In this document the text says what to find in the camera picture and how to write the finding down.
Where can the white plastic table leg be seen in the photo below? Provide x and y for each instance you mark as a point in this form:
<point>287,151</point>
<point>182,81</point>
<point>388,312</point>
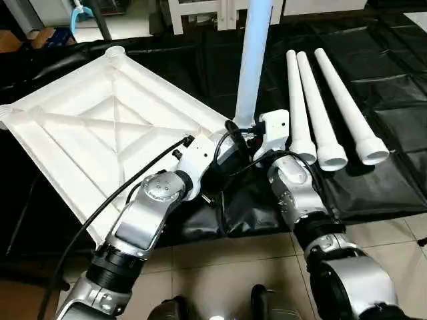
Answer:
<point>299,113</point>
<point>253,60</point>
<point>320,120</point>
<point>347,106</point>

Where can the white plastic table top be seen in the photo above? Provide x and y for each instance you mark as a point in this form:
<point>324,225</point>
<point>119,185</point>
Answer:
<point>100,126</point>

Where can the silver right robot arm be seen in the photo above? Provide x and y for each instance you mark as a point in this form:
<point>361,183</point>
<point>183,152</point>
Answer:
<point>300,200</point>

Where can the black left robot foot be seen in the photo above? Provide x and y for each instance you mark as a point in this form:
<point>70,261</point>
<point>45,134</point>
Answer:
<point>170,310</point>

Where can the black robot foot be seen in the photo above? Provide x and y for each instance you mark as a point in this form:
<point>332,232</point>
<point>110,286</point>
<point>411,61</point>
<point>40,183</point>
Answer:
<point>170,310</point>
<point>270,303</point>

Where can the black right robot foot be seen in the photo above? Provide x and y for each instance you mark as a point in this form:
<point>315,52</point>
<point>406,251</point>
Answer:
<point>270,303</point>

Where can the white drawer cabinet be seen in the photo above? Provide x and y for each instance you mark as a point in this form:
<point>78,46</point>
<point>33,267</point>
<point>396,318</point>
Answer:
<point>320,5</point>
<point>200,10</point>

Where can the black work mat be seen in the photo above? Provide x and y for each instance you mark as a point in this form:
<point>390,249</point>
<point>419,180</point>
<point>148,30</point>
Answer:
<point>393,80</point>

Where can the light blue hanger hook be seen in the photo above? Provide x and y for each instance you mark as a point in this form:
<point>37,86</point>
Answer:
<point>81,16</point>

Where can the small blue box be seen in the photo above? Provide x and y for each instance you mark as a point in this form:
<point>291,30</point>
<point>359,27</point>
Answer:
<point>50,36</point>

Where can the cardboard box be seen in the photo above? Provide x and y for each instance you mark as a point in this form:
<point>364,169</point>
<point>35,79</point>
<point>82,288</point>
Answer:
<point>10,41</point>

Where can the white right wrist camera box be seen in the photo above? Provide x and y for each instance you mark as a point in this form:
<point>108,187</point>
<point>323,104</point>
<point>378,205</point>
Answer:
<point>273,133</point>

